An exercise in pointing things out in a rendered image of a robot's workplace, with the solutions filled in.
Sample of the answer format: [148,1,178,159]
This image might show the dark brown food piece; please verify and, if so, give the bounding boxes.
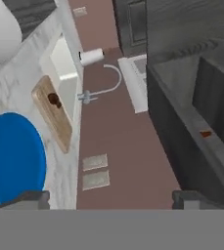
[47,92,64,109]

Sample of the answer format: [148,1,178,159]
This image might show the white sink basin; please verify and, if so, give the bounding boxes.
[39,33,81,122]

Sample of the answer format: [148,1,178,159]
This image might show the wooden cutting board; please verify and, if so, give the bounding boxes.
[30,74,74,155]

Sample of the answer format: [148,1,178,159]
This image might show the blue round plate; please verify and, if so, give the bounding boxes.
[0,111,48,207]

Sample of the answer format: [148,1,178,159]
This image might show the grey wall socket plate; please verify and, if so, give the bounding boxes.
[81,169,112,191]
[81,153,109,173]
[71,6,89,18]

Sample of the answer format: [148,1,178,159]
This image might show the dark grey open cabinet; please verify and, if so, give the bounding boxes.
[145,0,224,210]

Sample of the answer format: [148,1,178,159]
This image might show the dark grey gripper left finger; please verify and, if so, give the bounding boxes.
[0,189,51,211]

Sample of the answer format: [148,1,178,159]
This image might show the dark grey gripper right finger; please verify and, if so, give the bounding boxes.
[171,189,224,211]

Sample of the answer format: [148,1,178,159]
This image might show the dark grey cupboard door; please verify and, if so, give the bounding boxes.
[112,0,148,59]

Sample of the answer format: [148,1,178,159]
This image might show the white paper towel roll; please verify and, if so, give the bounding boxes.
[77,47,106,67]

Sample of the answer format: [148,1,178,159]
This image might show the silver curved tap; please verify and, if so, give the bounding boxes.
[76,63,123,105]

